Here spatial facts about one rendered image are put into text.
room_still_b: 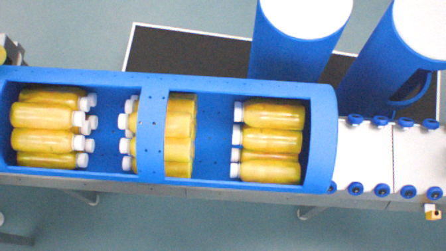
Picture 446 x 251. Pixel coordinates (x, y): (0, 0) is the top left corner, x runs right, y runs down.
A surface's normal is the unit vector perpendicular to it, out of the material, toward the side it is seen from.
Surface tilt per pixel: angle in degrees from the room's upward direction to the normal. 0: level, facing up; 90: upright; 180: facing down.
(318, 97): 28
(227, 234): 0
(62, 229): 0
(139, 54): 0
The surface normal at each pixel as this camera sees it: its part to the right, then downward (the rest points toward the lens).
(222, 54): 0.00, -0.27
